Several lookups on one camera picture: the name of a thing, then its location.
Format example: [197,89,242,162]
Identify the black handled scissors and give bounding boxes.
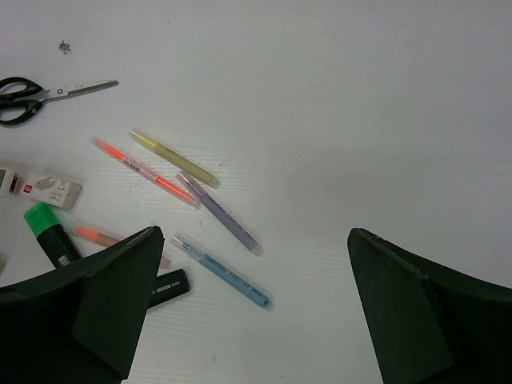
[1,77,119,128]

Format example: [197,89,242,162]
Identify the yellow slim highlighter pen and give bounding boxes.
[129,130,220,189]

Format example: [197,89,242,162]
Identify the red slim highlighter pen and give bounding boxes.
[91,138,199,208]

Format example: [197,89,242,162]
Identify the white eraser in sleeve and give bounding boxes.
[20,172,82,210]

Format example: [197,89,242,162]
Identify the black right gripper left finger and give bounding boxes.
[1,226,164,383]

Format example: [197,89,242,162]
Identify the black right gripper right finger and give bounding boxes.
[347,228,511,383]

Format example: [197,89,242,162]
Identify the green capped black marker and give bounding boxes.
[23,202,81,269]

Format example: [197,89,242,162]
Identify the yellow capped black marker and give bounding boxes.
[148,269,190,308]

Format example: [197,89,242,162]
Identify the blue slim highlighter pen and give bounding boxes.
[171,235,272,310]

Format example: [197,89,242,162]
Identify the orange slim highlighter pen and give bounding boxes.
[74,226,173,269]

